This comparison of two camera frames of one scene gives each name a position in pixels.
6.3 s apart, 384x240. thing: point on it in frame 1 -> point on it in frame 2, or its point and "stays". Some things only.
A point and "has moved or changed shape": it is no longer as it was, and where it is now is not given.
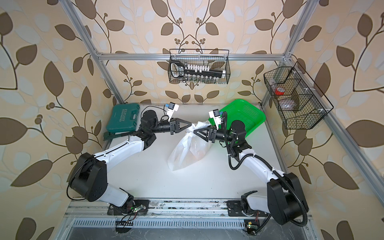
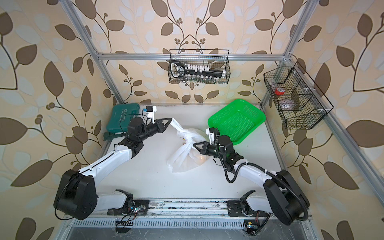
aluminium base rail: [93, 214] stays
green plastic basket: [243, 110] stays
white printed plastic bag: [190, 149] has moved or changed shape
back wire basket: [196, 66] stays
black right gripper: [212, 134] -> [205, 148]
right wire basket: [301, 103] stays
